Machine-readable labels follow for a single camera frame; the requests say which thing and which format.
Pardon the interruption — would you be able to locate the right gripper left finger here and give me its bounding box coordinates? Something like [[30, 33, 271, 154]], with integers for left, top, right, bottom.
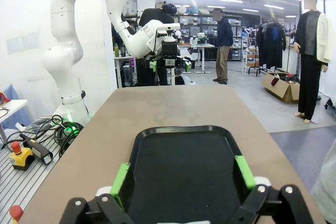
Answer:
[[59, 162, 136, 224]]

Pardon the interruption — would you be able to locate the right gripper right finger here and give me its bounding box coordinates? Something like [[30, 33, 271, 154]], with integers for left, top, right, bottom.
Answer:
[[227, 155, 315, 224]]

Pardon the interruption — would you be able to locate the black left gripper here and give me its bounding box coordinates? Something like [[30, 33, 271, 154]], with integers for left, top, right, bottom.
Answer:
[[145, 40, 194, 73]]

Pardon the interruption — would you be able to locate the white standing desk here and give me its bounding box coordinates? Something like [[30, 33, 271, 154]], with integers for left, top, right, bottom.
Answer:
[[180, 43, 219, 74]]

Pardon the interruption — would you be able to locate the desk with computer gear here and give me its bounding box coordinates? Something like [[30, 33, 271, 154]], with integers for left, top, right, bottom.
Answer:
[[113, 55, 135, 89]]

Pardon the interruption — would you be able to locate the storage shelving with bins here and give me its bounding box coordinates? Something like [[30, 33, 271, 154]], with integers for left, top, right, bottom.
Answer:
[[175, 11, 244, 62]]

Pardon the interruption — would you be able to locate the person in black clothes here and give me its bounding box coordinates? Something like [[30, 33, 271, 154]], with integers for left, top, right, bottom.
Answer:
[[135, 2, 177, 86]]

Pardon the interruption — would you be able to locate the black plastic serving tray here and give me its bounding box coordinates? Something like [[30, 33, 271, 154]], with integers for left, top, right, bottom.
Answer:
[[123, 125, 253, 224]]

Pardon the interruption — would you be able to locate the person with khaki trousers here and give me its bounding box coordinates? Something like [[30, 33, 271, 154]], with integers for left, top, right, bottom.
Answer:
[[212, 8, 235, 86]]

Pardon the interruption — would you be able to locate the person in grey sweater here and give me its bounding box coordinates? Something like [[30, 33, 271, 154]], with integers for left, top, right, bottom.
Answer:
[[310, 142, 336, 223]]

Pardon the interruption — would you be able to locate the black handheld controller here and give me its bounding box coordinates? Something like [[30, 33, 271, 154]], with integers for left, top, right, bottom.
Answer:
[[19, 133, 54, 166]]

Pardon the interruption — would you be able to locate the large open cardboard box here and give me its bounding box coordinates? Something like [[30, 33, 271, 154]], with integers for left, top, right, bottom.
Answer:
[[260, 71, 302, 104]]

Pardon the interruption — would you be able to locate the yellow emergency stop box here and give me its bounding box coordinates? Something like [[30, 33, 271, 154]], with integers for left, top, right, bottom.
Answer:
[[9, 141, 34, 172]]

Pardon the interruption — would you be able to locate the rack of dark clothes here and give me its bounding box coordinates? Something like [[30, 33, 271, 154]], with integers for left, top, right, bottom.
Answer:
[[256, 19, 288, 78]]

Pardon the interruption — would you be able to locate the grey ribbed aluminium base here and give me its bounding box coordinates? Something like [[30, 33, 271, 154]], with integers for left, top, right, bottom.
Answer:
[[0, 118, 91, 224]]

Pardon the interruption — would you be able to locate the red mushroom button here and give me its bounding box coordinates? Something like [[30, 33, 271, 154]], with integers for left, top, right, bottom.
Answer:
[[9, 205, 25, 224]]

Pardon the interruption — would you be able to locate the small white table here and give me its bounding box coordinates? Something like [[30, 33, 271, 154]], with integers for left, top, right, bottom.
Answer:
[[0, 99, 28, 144]]

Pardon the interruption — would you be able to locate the blue cloth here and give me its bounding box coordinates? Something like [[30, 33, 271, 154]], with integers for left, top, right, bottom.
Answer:
[[2, 84, 34, 131]]

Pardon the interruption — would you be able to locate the mannequin with cream jacket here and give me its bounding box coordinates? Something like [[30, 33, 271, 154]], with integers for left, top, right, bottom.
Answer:
[[293, 0, 333, 125]]

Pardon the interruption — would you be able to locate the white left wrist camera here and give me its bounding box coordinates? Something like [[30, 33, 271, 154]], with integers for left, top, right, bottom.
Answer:
[[156, 23, 182, 42]]

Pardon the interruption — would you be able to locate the black cable coil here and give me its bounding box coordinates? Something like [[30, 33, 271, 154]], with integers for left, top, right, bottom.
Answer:
[[51, 114, 85, 158]]

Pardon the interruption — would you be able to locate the white wire rack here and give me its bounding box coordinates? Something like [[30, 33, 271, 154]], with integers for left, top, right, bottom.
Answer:
[[241, 27, 260, 76]]

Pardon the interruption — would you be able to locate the white wall paper sheet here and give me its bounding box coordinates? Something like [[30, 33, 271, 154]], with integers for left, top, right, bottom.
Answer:
[[6, 36, 25, 55], [23, 31, 40, 50]]

